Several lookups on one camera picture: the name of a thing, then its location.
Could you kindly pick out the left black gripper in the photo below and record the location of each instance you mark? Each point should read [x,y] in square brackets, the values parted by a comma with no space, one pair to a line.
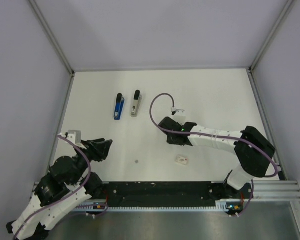
[98,148]

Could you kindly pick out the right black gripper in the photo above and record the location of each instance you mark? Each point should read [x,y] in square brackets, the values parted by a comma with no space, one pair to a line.
[170,141]

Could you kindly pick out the grey black stapler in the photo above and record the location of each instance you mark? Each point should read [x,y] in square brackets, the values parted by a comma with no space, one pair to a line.
[136,102]

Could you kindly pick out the blue stapler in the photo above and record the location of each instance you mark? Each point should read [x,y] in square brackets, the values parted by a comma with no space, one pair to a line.
[119,105]

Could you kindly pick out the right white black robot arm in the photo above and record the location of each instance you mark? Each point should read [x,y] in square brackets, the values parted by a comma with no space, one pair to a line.
[253,151]

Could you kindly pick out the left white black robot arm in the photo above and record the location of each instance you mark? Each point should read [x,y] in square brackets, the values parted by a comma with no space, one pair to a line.
[69,182]

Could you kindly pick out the staple box with red dot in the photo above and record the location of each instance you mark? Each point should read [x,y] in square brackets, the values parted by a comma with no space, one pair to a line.
[181,160]

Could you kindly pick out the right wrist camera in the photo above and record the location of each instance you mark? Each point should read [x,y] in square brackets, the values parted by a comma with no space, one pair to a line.
[178,115]

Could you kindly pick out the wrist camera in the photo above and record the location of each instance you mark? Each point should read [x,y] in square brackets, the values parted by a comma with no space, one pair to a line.
[74,136]
[178,115]

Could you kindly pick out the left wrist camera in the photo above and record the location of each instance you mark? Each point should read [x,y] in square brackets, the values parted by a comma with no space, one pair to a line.
[74,136]

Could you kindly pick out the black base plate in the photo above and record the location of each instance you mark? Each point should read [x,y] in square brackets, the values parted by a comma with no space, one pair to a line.
[167,194]

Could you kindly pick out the grey slotted cable duct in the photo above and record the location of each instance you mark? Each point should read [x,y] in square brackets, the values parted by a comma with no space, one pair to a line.
[221,206]

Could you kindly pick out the aluminium frame rail front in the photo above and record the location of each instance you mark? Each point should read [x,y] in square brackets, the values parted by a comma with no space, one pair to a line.
[276,191]

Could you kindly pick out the left aluminium corner post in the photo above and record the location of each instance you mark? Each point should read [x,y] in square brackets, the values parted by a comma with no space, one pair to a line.
[50,35]

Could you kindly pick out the aluminium corner post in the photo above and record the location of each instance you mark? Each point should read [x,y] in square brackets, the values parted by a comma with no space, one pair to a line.
[288,6]
[50,35]

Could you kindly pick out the right aluminium corner post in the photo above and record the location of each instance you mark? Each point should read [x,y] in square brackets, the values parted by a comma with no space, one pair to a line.
[288,6]

